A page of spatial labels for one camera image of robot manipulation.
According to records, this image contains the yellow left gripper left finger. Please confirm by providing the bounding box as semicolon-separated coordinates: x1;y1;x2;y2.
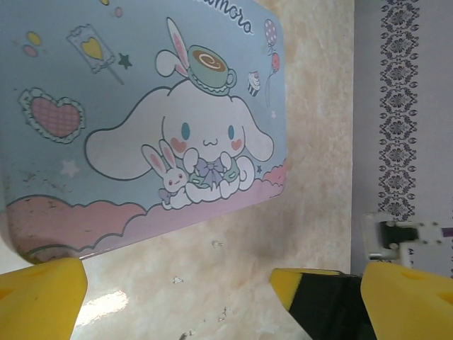
0;257;88;340

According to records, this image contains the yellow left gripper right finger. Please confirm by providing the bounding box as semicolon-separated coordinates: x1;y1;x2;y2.
360;263;453;340

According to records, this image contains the cartoon bunny print tin box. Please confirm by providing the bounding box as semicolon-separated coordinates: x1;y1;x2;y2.
0;0;288;265

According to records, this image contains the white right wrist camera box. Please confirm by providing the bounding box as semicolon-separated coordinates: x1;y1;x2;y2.
364;212;453;276

